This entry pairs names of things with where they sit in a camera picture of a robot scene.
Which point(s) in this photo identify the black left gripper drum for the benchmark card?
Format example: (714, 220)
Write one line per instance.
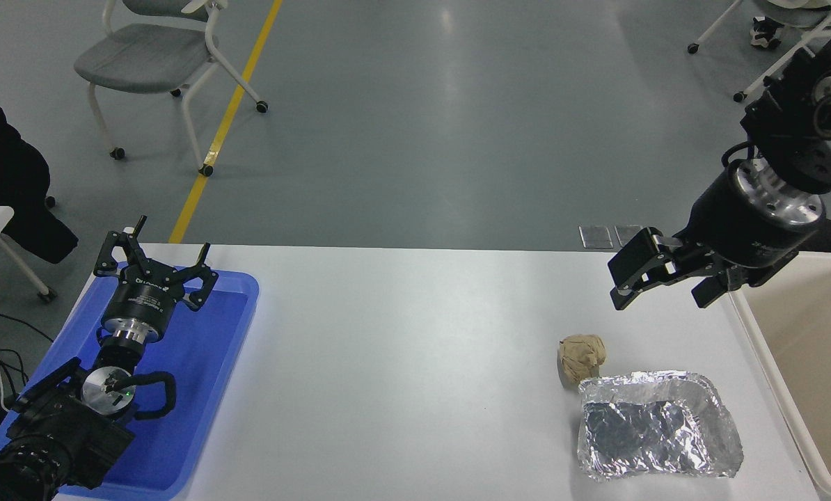
(144, 296)

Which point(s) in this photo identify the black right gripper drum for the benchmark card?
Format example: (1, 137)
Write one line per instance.
(735, 226)

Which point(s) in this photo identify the silver foil tray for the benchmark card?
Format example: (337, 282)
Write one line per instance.
(666, 431)

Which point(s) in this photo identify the metal floor socket plate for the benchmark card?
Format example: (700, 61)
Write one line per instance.
(596, 236)
(628, 235)

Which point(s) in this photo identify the blue plastic tray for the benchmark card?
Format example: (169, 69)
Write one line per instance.
(200, 390)

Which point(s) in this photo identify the crumpled tan paper ball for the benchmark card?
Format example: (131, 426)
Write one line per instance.
(582, 355)

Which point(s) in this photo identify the large pale bin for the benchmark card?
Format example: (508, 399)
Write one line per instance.
(819, 362)

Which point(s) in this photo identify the person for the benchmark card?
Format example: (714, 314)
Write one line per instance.
(5, 174)

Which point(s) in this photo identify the person's shoe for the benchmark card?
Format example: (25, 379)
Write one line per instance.
(765, 33)

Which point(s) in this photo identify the grey seat white-frame chair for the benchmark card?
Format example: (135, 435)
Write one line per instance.
(144, 59)

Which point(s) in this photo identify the white-frame wheeled chair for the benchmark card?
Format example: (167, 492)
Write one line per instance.
(798, 15)

